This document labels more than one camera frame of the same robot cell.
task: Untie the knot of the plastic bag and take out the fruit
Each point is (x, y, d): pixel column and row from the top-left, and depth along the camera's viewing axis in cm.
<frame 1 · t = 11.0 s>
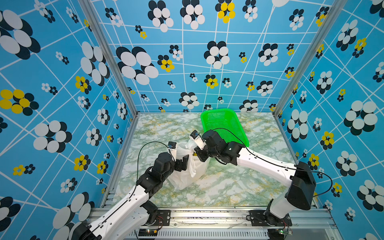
left hand: (182, 153, 79), fingers open
right hand: (196, 148, 78), fingers closed
white plastic bag: (196, 170, 72), point 19 cm above the table
green plastic basket: (226, 122, 117), on the table

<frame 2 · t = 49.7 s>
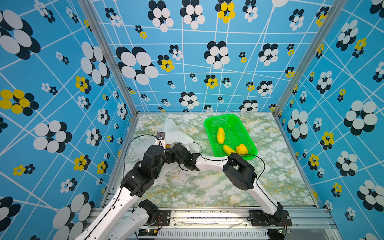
left hand: (165, 143, 72), fingers closed
right hand: (165, 154, 91), fingers open
green plastic basket: (235, 133, 108), on the table
long yellow toy mango: (220, 135, 103), point 4 cm above the table
yellow toy mango left: (228, 150, 96), point 4 cm above the table
wrinkled yellow toy fruit: (241, 149, 93), point 7 cm above the table
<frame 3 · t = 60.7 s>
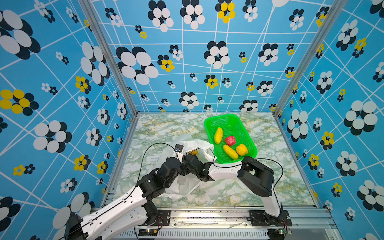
left hand: (186, 156, 75), fingers closed
right hand: (183, 161, 91), fingers open
white plastic bag: (184, 185, 82), point 5 cm above the table
pink toy fruit: (230, 140, 98), point 6 cm above the table
the other named things where they were.

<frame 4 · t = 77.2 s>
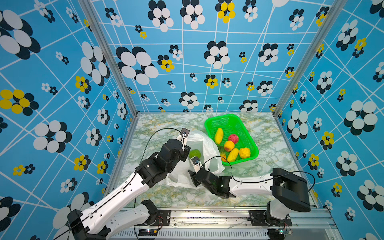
left hand: (185, 140, 70), fingers closed
right hand: (192, 168, 82), fingers open
white plastic bag: (201, 145, 70), point 29 cm above the table
yellow toy mango left: (233, 155, 93), point 5 cm above the table
wrinkled yellow toy fruit: (244, 153, 93), point 6 cm above the table
pink toy fruit: (234, 138, 99), point 7 cm above the table
orange yellow toy fruit: (229, 145, 96), point 6 cm above the table
green toy fruit: (194, 153, 93), point 6 cm above the table
the other named things where they were.

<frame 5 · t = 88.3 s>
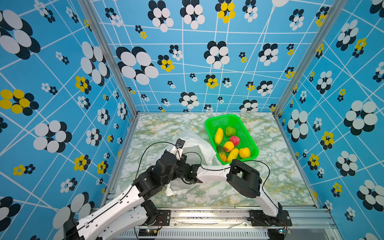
left hand: (182, 146, 72), fingers closed
right hand: (167, 170, 88), fingers open
white plastic bag: (198, 150, 72), point 25 cm above the table
green toy fruit: (230, 131, 104), point 6 cm above the table
the other named things where they were.

